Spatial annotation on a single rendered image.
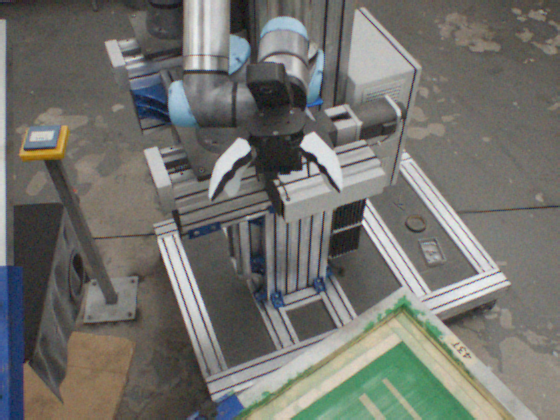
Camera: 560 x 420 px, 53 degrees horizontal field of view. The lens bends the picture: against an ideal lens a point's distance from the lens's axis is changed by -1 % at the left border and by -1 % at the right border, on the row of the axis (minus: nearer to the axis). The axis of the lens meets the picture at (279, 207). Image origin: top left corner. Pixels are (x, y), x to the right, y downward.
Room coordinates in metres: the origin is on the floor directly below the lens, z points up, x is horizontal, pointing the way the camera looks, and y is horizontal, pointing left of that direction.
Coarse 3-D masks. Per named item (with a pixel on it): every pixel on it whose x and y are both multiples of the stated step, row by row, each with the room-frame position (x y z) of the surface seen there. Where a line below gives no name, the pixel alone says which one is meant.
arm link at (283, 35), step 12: (276, 24) 0.75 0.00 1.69; (288, 24) 0.75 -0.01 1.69; (300, 24) 0.76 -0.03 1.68; (264, 36) 0.73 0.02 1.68; (276, 36) 0.72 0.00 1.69; (288, 36) 0.71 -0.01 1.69; (300, 36) 0.73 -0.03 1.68; (264, 48) 0.70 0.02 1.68; (276, 48) 0.69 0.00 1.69; (288, 48) 0.68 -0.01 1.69; (300, 48) 0.70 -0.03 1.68
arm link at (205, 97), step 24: (192, 0) 0.81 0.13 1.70; (216, 0) 0.81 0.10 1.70; (192, 24) 0.79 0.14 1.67; (216, 24) 0.79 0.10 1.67; (192, 48) 0.76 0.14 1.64; (216, 48) 0.76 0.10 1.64; (192, 72) 0.74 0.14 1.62; (216, 72) 0.74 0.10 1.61; (168, 96) 0.71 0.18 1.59; (192, 96) 0.71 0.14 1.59; (216, 96) 0.71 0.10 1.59; (192, 120) 0.69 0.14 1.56; (216, 120) 0.69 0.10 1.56
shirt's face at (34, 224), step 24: (24, 216) 0.99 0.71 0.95; (48, 216) 0.99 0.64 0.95; (24, 240) 0.91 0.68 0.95; (48, 240) 0.91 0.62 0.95; (24, 264) 0.83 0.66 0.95; (48, 264) 0.83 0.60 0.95; (24, 288) 0.76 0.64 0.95; (24, 312) 0.69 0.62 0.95; (24, 336) 0.62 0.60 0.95; (24, 360) 0.56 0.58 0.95
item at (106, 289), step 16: (64, 128) 1.35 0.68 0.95; (64, 144) 1.29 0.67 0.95; (32, 160) 1.23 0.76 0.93; (48, 160) 1.28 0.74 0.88; (64, 176) 1.29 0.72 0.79; (64, 192) 1.28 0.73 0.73; (80, 208) 1.32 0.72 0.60; (80, 224) 1.28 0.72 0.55; (80, 240) 1.28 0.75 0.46; (96, 256) 1.28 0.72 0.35; (96, 272) 1.28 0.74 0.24; (96, 288) 1.35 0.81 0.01; (112, 288) 1.30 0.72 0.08; (128, 288) 1.35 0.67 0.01; (96, 304) 1.27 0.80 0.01; (112, 304) 1.27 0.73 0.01; (128, 304) 1.27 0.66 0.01; (96, 320) 1.19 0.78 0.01; (112, 320) 1.19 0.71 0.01; (128, 320) 1.19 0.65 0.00
